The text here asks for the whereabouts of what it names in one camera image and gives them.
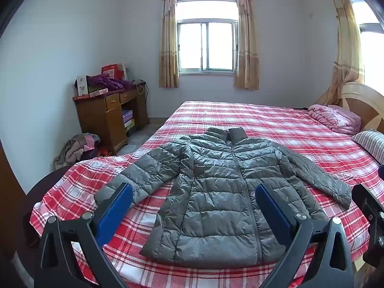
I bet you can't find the flat red box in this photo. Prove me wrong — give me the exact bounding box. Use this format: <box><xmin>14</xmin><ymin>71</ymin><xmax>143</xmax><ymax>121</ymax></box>
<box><xmin>73</xmin><ymin>88</ymin><xmax>108</xmax><ymax>100</ymax></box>

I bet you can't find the sliding window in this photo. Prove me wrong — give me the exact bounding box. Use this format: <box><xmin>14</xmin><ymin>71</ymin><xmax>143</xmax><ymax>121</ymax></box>
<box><xmin>176</xmin><ymin>0</ymin><xmax>240</xmax><ymax>75</ymax></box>

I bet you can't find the large bright window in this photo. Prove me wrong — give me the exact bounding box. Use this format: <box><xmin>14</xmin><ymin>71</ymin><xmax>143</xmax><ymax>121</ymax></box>
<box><xmin>349</xmin><ymin>0</ymin><xmax>384</xmax><ymax>87</ymax></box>

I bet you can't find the purple cloth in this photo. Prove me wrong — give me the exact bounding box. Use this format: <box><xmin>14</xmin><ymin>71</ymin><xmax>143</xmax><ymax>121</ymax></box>
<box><xmin>86</xmin><ymin>74</ymin><xmax>132</xmax><ymax>92</ymax></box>

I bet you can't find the bed with red plaid sheet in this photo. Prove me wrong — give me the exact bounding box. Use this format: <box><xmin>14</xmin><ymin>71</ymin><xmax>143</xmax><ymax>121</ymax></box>
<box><xmin>29</xmin><ymin>100</ymin><xmax>384</xmax><ymax>288</ymax></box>

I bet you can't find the striped pillow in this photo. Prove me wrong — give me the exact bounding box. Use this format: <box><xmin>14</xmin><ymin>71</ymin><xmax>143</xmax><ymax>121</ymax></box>
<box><xmin>352</xmin><ymin>130</ymin><xmax>384</xmax><ymax>165</ymax></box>

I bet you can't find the dark round table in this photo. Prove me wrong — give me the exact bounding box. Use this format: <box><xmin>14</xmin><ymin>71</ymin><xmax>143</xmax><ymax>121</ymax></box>
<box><xmin>25</xmin><ymin>163</ymin><xmax>78</xmax><ymax>240</ymax></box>

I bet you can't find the grey puffer jacket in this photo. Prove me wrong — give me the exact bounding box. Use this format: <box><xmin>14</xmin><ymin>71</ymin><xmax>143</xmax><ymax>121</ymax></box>
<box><xmin>94</xmin><ymin>126</ymin><xmax>352</xmax><ymax>269</ymax></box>

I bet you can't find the white upright box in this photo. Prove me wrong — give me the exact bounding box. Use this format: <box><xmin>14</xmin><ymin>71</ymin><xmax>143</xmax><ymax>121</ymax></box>
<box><xmin>76</xmin><ymin>76</ymin><xmax>89</xmax><ymax>96</ymax></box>

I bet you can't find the pile of clothes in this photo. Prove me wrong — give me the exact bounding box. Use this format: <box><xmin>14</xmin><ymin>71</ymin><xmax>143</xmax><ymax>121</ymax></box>
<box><xmin>54</xmin><ymin>132</ymin><xmax>101</xmax><ymax>170</ymax></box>

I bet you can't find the long beige curtain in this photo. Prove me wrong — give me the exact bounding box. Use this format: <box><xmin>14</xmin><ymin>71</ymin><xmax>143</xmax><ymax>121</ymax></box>
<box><xmin>316</xmin><ymin>0</ymin><xmax>365</xmax><ymax>106</ymax></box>

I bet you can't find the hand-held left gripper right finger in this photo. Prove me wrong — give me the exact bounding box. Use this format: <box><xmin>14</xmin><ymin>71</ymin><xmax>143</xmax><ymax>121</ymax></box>
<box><xmin>255</xmin><ymin>183</ymin><xmax>352</xmax><ymax>288</ymax></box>

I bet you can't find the pink folded quilt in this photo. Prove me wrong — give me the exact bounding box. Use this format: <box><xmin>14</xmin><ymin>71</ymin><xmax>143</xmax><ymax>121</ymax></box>
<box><xmin>308</xmin><ymin>104</ymin><xmax>361</xmax><ymax>135</ymax></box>

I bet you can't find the wooden desk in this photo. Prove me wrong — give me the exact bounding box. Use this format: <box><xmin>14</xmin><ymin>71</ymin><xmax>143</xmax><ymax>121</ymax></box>
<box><xmin>73</xmin><ymin>84</ymin><xmax>150</xmax><ymax>155</ymax></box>

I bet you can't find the wooden headboard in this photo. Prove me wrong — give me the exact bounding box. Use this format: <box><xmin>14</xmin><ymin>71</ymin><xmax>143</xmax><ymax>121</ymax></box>
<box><xmin>336</xmin><ymin>82</ymin><xmax>384</xmax><ymax>134</ymax></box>

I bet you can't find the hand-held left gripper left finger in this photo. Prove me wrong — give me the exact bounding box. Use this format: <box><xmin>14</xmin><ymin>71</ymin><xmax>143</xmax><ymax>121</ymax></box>
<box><xmin>34</xmin><ymin>182</ymin><xmax>134</xmax><ymax>288</ymax></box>

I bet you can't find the brown wooden door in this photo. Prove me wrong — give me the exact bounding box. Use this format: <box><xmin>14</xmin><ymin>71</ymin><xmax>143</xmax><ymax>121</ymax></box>
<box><xmin>0</xmin><ymin>144</ymin><xmax>27</xmax><ymax>261</ymax></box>

